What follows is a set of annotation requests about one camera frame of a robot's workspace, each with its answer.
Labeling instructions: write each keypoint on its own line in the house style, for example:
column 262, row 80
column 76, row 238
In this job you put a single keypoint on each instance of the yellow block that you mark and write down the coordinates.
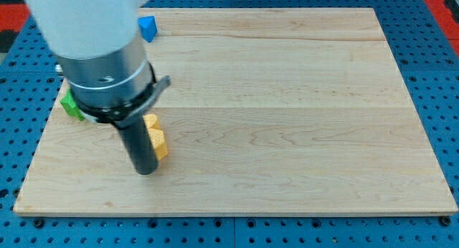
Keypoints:
column 151, row 121
column 159, row 142

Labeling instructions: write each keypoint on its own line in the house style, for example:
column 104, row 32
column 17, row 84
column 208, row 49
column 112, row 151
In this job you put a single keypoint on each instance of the wooden board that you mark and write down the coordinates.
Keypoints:
column 270, row 113

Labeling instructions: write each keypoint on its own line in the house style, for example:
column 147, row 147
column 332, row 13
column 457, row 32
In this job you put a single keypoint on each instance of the yellow block front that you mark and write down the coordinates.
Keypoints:
column 159, row 142

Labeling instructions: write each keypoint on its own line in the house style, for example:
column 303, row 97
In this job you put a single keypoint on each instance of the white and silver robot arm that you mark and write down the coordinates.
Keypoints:
column 100, row 49

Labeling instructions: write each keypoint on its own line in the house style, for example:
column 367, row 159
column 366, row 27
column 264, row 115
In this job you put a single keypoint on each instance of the green block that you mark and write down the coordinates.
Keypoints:
column 70, row 106

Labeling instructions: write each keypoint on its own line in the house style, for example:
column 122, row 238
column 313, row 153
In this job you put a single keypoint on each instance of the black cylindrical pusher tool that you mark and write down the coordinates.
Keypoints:
column 138, row 145

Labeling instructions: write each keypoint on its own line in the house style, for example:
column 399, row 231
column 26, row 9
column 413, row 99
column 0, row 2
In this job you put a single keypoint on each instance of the blue triangular block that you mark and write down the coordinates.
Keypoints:
column 148, row 27

